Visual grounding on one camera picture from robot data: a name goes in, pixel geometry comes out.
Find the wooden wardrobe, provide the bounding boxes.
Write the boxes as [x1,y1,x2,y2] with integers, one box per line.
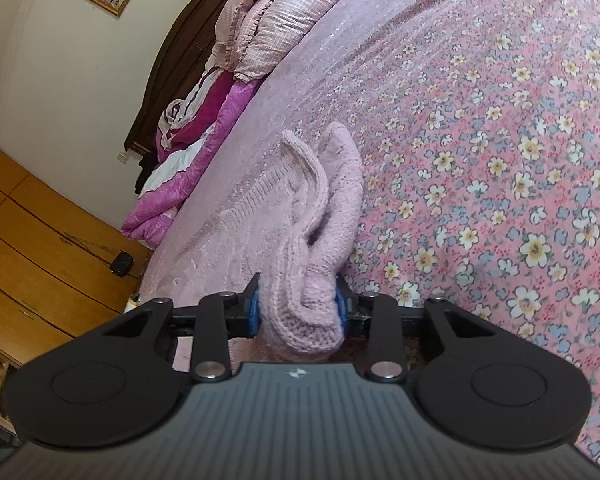
[0,147,151,431]

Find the pink knitted sweater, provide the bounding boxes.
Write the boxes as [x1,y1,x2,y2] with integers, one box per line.
[190,121,366,363]

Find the dark wooden headboard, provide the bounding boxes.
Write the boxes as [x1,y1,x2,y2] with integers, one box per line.
[125,0,281,156]

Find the magenta and white quilt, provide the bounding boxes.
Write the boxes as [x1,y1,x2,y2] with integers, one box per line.
[121,67,261,251]

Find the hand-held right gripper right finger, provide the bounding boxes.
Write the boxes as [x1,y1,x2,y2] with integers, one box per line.
[332,280,500,382]

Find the pink bedspread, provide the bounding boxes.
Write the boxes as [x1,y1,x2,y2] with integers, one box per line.
[142,0,600,361]

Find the dark clothes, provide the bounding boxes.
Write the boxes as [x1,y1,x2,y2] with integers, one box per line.
[134,152,161,193]

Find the pink floral bedsheet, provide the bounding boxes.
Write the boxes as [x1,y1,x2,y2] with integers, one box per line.
[340,0,600,471]

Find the pink pillow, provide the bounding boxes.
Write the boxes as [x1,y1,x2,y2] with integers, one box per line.
[212,0,376,81]

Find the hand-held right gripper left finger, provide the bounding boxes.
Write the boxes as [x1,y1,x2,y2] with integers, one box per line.
[102,272,261,384]

